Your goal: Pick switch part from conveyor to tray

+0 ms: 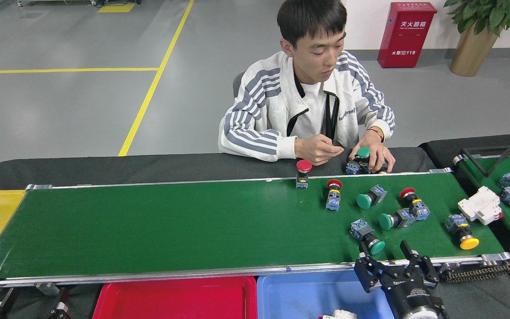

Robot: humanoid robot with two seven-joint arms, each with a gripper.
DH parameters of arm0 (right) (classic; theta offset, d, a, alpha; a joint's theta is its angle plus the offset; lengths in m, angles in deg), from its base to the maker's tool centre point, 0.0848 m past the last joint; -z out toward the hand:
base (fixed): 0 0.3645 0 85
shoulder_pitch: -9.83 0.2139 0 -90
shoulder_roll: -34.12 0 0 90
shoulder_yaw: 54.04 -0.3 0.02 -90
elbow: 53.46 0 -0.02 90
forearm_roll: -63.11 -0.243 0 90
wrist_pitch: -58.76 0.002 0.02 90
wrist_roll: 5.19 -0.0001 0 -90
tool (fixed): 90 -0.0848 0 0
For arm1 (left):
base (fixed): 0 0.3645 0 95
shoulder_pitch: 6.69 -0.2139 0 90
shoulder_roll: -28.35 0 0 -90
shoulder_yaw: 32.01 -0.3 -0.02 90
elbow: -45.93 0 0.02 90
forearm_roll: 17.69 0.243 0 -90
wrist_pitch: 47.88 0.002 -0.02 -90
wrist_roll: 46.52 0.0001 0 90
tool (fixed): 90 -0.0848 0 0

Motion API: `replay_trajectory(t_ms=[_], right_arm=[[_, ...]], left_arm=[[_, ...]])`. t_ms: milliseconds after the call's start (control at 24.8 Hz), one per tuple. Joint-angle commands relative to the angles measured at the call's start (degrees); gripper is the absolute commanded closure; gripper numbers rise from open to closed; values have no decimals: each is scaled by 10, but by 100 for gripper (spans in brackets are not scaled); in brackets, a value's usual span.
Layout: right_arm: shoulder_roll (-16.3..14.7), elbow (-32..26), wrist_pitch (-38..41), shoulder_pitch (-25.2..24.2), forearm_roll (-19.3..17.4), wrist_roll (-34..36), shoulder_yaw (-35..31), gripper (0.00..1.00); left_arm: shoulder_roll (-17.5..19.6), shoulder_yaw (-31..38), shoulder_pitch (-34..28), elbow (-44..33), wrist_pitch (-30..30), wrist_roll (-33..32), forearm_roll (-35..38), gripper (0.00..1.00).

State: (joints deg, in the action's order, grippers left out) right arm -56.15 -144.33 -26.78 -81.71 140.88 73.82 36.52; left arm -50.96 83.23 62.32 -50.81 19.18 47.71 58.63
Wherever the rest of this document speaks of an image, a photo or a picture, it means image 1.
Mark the red plastic tray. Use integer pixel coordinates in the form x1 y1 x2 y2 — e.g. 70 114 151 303
92 276 258 319

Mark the black cable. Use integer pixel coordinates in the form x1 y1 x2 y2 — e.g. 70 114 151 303
461 135 510 178

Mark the person's left hand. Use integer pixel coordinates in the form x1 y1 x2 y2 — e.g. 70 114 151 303
348 133 396 173

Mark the black drive chain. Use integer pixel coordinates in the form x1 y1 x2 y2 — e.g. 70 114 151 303
441 261 510 284

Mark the metal wheeled cart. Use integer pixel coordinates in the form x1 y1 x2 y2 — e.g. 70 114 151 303
16 0 97 8

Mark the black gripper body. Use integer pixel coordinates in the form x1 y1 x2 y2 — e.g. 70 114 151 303
381 265 441 319

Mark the seated person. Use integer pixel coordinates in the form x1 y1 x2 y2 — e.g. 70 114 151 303
218 0 396 174

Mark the blue plastic tray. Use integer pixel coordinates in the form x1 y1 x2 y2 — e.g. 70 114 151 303
256 269 399 319

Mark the yellow push button switch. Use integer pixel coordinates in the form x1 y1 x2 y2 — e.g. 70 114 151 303
444 214 480 250

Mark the red fire extinguisher box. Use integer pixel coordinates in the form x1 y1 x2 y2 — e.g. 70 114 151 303
377 2 438 69

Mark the grey chair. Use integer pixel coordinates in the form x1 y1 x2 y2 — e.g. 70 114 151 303
232 70 247 99

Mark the white circuit breaker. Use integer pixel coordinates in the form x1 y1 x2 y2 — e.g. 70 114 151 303
457 186 503 226
321 309 357 319

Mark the potted plant in gold pot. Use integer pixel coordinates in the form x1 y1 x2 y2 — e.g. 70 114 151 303
443 0 510 77

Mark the person's right hand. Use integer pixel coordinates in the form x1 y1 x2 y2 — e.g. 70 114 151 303
295 134 345 165

